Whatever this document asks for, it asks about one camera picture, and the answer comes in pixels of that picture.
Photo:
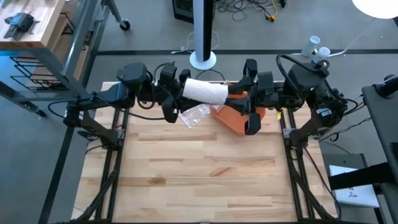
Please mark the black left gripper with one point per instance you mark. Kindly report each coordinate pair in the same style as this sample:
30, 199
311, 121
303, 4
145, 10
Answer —
174, 91

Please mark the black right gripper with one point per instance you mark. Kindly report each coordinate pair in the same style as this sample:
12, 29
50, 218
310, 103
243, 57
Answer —
252, 96

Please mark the beige bandage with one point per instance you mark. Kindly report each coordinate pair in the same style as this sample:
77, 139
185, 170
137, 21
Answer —
205, 91

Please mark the orange plastic basket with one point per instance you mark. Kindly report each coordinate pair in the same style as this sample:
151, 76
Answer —
231, 123

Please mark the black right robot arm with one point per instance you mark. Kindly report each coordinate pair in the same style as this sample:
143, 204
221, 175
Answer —
304, 81

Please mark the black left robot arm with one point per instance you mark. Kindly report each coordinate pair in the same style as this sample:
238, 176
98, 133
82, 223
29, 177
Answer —
118, 93

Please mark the white black tower pole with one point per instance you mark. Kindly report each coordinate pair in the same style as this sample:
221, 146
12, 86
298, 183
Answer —
202, 28

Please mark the yellow connector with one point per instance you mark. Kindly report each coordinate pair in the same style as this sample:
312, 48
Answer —
271, 18

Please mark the white plastic bottle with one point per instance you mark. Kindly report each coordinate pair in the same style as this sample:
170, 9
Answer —
311, 45

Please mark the black floor box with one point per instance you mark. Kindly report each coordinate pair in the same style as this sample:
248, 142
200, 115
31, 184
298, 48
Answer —
183, 9

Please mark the black caster wheel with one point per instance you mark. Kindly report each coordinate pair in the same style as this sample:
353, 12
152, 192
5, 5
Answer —
125, 25

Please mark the white flat box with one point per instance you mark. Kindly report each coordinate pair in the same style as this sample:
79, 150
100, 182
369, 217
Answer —
351, 189

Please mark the black desk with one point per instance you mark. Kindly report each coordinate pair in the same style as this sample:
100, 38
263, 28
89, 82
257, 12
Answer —
385, 124

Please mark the white round disc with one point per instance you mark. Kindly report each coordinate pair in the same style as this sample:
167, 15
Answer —
377, 7

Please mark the wooden side table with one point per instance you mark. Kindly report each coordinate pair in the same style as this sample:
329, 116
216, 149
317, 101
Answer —
28, 21

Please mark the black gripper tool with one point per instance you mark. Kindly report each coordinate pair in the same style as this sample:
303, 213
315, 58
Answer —
20, 25

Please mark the black table frame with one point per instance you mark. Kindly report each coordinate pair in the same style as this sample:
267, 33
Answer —
293, 161

